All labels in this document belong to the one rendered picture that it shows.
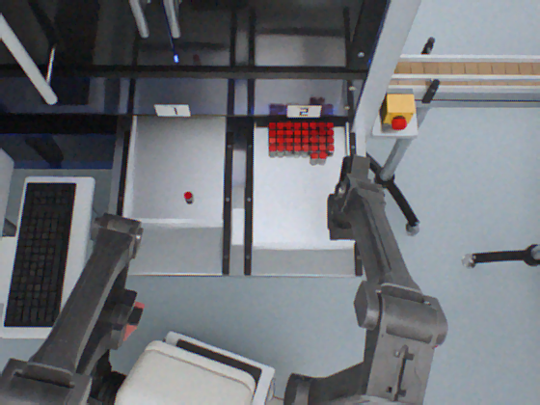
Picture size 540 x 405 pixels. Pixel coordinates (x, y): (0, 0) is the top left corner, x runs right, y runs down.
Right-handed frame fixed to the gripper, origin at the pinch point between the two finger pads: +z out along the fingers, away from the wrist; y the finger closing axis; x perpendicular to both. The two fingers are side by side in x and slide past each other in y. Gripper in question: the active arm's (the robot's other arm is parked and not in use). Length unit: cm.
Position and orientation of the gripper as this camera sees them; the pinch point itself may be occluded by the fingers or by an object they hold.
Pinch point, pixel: (339, 227)
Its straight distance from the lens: 136.8
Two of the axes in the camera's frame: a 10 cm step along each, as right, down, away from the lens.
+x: -10.0, -0.1, 0.1
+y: 0.1, -9.4, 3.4
